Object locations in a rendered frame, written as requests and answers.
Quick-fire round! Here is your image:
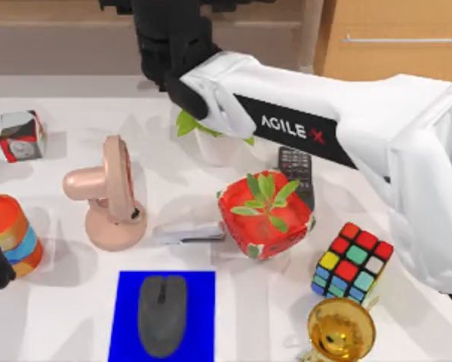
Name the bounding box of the pale wooden shelf unit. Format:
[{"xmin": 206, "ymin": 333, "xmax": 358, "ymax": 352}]
[{"xmin": 0, "ymin": 0, "xmax": 324, "ymax": 76}]

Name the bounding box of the white pot with green plant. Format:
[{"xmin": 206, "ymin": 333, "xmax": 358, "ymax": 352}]
[{"xmin": 175, "ymin": 109, "xmax": 257, "ymax": 167}]

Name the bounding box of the red black grey printed box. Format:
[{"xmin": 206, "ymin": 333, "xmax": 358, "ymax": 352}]
[{"xmin": 0, "ymin": 109, "xmax": 46, "ymax": 164}]

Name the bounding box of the black remote control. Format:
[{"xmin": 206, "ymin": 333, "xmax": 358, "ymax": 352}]
[{"xmin": 277, "ymin": 146, "xmax": 317, "ymax": 213}]

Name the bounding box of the pink desk fan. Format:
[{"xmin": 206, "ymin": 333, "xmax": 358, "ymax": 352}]
[{"xmin": 62, "ymin": 135, "xmax": 149, "ymax": 253}]

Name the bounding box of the white stapler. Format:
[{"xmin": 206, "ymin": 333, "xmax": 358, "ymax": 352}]
[{"xmin": 151, "ymin": 222, "xmax": 227, "ymax": 246}]

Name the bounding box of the wooden cupboard door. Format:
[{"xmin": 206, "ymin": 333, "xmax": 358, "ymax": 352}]
[{"xmin": 311, "ymin": 0, "xmax": 452, "ymax": 83}]

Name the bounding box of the red pot with green plant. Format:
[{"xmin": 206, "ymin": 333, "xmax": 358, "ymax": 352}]
[{"xmin": 217, "ymin": 170, "xmax": 317, "ymax": 262}]

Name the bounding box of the orange and blue striped cup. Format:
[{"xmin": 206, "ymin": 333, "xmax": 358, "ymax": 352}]
[{"xmin": 0, "ymin": 193, "xmax": 45, "ymax": 279}]

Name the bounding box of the grey computer mouse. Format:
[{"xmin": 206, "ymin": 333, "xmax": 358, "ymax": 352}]
[{"xmin": 137, "ymin": 275, "xmax": 189, "ymax": 357}]

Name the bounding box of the multicoloured puzzle cube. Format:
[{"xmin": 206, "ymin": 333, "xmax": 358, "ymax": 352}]
[{"xmin": 310, "ymin": 222, "xmax": 395, "ymax": 306}]

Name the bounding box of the blue mouse mat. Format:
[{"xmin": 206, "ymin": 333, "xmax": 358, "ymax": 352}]
[{"xmin": 107, "ymin": 270, "xmax": 217, "ymax": 362}]

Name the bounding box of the gold trophy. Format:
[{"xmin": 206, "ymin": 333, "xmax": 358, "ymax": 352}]
[{"xmin": 296, "ymin": 296, "xmax": 380, "ymax": 362}]

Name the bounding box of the long metal handle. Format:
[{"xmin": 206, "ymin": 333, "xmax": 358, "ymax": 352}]
[{"xmin": 341, "ymin": 34, "xmax": 452, "ymax": 44}]

